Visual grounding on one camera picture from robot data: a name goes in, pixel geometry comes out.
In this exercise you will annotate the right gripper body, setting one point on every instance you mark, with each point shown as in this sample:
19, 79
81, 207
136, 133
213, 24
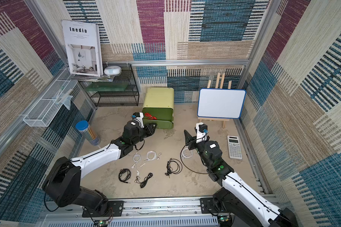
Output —
194, 142

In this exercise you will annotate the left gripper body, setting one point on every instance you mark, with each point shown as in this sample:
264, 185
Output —
141, 134

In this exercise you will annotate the red earphones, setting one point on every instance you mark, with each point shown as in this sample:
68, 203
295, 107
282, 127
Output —
149, 116

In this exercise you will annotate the green drawer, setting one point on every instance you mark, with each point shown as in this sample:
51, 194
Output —
164, 117

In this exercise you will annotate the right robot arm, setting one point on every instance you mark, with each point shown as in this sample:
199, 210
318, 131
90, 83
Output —
235, 195

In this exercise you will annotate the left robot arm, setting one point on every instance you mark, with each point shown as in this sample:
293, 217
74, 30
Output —
63, 184

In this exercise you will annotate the white earphones right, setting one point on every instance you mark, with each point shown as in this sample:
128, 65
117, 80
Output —
186, 153

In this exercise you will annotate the white earphones left coil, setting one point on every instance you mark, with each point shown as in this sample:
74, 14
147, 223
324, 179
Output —
136, 158

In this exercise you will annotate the white earphones coil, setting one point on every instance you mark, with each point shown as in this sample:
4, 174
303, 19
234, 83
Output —
151, 156
136, 158

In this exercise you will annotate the green drawer cabinet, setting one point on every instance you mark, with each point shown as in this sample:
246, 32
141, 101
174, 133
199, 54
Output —
158, 97

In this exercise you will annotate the white earphones middle coil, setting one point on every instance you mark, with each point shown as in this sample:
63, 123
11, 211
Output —
151, 156

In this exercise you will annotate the black earphones right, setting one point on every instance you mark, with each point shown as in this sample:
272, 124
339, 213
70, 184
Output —
174, 167

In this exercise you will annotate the black earphones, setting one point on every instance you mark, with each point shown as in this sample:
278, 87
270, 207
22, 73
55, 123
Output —
124, 175
144, 182
174, 167

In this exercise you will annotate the black earphones left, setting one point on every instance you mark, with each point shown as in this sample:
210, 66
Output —
124, 175

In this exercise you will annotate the black earphones middle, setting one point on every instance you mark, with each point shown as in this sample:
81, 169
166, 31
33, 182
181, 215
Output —
144, 182

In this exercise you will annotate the white calculator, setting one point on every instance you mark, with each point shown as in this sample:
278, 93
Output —
234, 147

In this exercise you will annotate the blue framed whiteboard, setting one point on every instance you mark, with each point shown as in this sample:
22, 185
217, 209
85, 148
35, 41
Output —
221, 103

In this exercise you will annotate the pencil cup blue lid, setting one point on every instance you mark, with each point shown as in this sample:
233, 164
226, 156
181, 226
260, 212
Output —
90, 135

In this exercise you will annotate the green tray on shelf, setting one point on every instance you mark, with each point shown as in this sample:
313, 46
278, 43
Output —
106, 87

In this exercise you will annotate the white oval box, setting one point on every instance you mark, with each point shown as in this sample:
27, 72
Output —
112, 70

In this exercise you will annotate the Inedia magazine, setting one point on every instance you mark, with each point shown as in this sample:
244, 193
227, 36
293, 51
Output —
82, 43

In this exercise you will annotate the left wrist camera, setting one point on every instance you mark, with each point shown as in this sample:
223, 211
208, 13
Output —
138, 116

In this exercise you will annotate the black wire mesh shelf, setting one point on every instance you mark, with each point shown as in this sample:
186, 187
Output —
112, 91

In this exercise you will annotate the white wire basket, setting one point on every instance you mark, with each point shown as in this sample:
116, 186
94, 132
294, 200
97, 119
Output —
57, 95

